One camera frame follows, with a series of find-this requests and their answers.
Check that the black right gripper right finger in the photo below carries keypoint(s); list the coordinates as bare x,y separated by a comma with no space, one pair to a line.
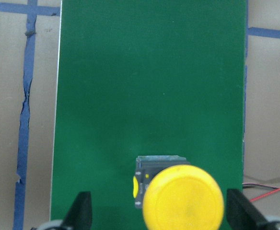
241,214

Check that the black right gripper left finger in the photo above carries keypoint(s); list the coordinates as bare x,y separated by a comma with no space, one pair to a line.
80,214

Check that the yellow push button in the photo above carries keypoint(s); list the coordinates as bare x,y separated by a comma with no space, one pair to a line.
175,195

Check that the green conveyor belt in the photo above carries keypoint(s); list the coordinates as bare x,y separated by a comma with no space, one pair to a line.
145,77

